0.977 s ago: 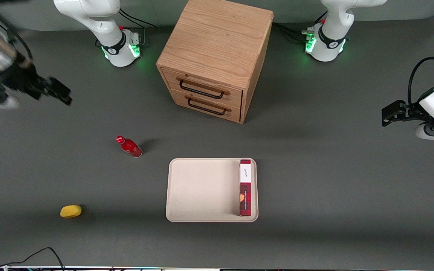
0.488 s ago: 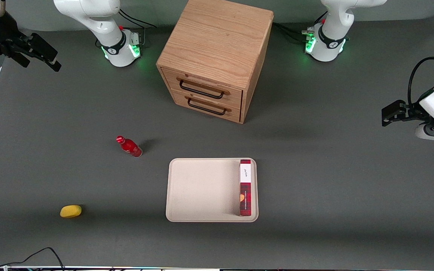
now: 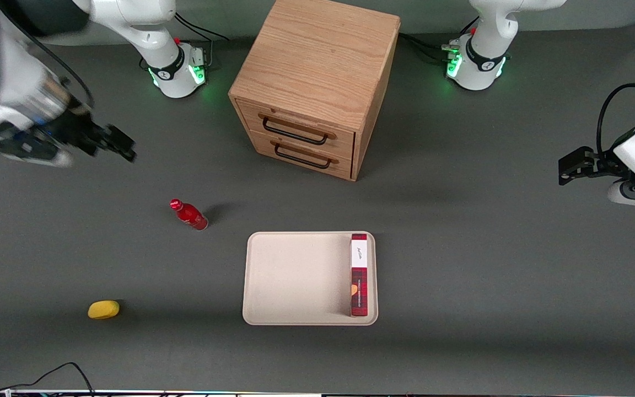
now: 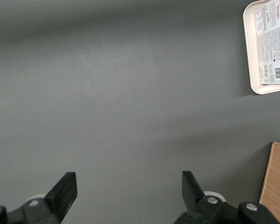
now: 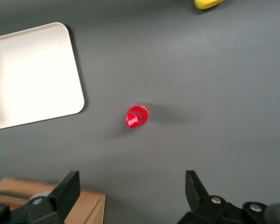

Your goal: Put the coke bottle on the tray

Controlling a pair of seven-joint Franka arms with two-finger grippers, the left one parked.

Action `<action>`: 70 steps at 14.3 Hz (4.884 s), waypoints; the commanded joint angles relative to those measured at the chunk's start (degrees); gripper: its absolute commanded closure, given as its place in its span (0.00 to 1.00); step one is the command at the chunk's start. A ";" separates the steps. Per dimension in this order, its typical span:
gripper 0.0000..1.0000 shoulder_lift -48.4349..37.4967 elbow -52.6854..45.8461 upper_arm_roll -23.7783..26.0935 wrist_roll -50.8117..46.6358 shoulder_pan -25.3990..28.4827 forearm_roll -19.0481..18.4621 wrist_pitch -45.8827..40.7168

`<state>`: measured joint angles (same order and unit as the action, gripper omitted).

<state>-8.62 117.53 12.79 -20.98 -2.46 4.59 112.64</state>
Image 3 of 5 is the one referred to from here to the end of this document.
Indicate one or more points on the red plaid carton box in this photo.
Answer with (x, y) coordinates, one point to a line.
(359, 275)

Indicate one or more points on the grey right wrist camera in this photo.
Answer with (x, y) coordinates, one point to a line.
(31, 153)

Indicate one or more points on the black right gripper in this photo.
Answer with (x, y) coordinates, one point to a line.
(76, 132)

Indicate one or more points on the red coke bottle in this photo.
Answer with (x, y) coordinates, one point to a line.
(190, 215)

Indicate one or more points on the wooden drawer front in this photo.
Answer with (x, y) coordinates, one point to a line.
(295, 118)
(312, 162)

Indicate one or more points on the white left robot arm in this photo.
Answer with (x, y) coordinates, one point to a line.
(480, 69)

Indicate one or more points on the beige plastic tray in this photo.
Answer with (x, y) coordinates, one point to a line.
(295, 278)

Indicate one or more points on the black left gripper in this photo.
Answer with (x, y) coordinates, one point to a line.
(598, 163)

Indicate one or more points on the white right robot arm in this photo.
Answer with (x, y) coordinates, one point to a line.
(130, 22)

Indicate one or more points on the wooden drawer cabinet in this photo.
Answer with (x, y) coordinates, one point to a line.
(317, 55)

